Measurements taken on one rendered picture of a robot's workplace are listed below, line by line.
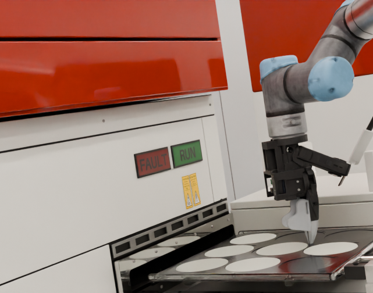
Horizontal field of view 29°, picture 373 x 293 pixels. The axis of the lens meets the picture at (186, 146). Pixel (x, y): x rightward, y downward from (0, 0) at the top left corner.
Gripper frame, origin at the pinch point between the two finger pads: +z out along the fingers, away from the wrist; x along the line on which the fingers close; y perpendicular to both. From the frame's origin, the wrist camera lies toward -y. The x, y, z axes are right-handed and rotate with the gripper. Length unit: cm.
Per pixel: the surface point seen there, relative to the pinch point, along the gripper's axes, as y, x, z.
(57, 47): 43, 15, -41
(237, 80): -77, -349, -41
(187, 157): 19.2, -18.8, -17.9
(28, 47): 48, 20, -41
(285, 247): 6.0, 0.1, 1.2
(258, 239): 7.6, -13.5, 1.3
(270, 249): 8.6, -0.9, 1.2
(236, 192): -61, -332, 32
